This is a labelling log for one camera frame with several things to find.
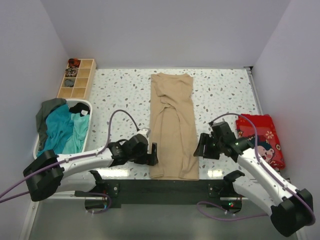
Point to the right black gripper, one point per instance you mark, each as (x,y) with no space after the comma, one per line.
(205,139)

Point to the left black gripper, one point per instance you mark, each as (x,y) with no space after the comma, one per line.
(149,159)

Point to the beige t shirt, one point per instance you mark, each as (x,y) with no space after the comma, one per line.
(173,127)

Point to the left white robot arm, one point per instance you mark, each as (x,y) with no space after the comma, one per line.
(45,174)

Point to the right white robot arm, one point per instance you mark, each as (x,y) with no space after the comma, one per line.
(289,208)

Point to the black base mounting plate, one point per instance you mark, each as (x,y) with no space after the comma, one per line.
(113,193)

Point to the red cartoon folded t shirt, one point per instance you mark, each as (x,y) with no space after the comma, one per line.
(268,144)

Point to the light mint t shirt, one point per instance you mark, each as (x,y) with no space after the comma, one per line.
(75,143)

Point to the black garment with white tag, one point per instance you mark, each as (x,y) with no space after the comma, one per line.
(80,108)

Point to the white laundry basket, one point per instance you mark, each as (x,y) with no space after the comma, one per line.
(70,103)

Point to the teal blue t shirt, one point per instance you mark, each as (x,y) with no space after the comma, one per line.
(59,129)

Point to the wooden compartment organizer box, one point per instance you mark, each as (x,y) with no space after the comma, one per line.
(83,81)

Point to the grey item in organizer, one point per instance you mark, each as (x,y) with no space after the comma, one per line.
(69,82)

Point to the dark grey t shirt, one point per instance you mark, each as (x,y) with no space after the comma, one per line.
(46,108)

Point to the dark patterned item in organizer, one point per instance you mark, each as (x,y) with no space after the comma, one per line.
(71,72)

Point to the orange black item in organizer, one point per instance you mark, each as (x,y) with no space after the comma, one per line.
(74,63)

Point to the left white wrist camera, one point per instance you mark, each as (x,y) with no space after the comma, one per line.
(144,132)

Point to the aluminium rail frame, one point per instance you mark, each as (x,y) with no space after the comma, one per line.
(64,218)

